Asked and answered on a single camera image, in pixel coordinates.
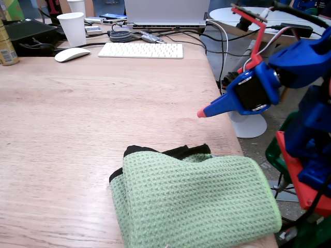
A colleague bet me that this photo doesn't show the black power adapter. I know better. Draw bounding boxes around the black power adapter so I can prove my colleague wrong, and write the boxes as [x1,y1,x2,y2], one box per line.
[280,22,314,38]

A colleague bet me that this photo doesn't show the black box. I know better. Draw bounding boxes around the black box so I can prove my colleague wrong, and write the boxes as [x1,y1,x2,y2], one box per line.
[4,18,59,57]

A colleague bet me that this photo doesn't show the green yellow carton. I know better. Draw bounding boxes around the green yellow carton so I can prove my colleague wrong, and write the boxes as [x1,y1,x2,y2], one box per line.
[0,0,25,22]

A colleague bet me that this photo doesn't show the black red object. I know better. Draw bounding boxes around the black red object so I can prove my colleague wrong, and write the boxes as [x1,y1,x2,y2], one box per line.
[221,71,240,88]

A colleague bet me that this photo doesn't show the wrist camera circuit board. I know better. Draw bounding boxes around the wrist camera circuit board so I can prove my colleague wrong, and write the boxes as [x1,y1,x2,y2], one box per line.
[230,3,268,32]

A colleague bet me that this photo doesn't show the dark round discs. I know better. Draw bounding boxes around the dark round discs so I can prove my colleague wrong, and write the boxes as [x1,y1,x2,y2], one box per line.
[109,30,133,43]

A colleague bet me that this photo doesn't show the small silver box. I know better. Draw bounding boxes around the small silver box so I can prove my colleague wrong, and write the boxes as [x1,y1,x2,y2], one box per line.
[84,25,103,36]

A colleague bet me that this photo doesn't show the silver foil wrapped plug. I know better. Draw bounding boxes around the silver foil wrapped plug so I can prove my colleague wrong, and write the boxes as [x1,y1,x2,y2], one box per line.
[139,30,167,44]

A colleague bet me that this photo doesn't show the red camera mount bracket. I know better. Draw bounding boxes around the red camera mount bracket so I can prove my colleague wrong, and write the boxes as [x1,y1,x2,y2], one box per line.
[231,7,267,74]

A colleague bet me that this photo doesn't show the thick black camera cable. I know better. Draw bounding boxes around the thick black camera cable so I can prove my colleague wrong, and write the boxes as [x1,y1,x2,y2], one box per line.
[273,1,331,29]

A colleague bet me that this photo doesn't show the white paper cup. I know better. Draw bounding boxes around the white paper cup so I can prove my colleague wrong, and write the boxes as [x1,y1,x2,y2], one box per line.
[67,0,87,19]
[56,12,87,48]

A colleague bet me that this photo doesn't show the white computer mouse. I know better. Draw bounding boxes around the white computer mouse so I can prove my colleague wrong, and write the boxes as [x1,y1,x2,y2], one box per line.
[54,47,91,63]

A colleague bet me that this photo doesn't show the silver laptop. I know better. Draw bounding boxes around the silver laptop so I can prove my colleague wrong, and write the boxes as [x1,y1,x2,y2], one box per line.
[124,0,210,29]

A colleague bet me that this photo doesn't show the blue phone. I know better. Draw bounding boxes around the blue phone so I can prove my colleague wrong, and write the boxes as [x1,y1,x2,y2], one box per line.
[99,13,128,20]

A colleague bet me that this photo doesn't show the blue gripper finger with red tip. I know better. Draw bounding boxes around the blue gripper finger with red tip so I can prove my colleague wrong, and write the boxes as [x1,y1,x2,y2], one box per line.
[210,92,235,109]
[197,105,237,119]

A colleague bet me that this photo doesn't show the white keyboard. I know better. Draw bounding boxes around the white keyboard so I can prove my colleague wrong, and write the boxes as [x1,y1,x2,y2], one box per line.
[97,42,185,59]

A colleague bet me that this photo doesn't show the red robot base plate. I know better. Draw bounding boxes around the red robot base plate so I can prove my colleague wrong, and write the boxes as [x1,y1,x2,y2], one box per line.
[275,131,331,218]

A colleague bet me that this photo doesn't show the green waffle cloth black trim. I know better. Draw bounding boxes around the green waffle cloth black trim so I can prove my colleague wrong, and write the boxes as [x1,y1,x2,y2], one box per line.
[109,144,283,248]

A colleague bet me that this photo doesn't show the blue gripper body black servo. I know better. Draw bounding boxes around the blue gripper body black servo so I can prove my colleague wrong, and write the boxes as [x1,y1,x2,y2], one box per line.
[227,61,282,115]

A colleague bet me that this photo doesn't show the white cable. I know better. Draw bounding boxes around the white cable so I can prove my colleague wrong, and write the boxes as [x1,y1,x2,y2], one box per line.
[206,19,230,97]

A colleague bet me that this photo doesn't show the red white servo wire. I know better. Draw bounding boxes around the red white servo wire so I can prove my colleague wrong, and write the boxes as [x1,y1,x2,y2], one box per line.
[243,25,298,71]

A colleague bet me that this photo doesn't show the white table pedestal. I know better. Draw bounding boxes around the white table pedestal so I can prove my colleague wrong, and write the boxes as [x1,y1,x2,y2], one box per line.
[227,111,268,139]

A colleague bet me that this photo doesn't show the black bottle red letter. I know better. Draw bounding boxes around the black bottle red letter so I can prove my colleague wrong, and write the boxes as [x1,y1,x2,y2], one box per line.
[44,0,64,25]

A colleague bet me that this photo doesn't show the yellow drink can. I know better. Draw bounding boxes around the yellow drink can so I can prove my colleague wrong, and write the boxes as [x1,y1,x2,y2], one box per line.
[0,18,20,67]

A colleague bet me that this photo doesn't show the white round table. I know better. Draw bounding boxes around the white round table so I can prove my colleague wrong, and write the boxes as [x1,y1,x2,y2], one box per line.
[208,6,331,46]

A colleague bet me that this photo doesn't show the silver flat device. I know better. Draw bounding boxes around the silver flat device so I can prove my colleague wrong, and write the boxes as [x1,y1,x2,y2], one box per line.
[83,17,104,25]

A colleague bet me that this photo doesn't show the green table clamp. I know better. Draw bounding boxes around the green table clamp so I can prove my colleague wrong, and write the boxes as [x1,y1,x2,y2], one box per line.
[293,219,331,248]
[265,110,298,182]

